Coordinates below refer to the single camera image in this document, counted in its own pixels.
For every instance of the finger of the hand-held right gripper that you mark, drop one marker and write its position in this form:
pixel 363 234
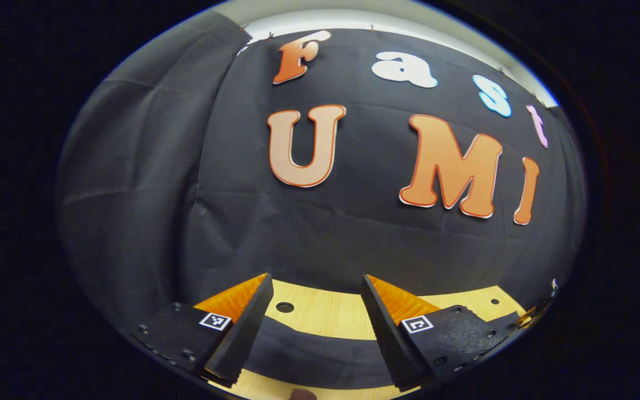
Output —
pixel 531 315

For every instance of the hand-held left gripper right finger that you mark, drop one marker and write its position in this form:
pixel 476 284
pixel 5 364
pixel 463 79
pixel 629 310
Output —
pixel 386 333

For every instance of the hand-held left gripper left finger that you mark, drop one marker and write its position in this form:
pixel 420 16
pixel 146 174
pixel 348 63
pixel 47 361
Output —
pixel 248 328

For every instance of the dark grey jeans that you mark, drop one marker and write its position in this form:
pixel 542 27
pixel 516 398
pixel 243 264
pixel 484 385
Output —
pixel 320 355

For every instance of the black backdrop cloth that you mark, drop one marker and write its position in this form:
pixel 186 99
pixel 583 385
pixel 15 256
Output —
pixel 325 239

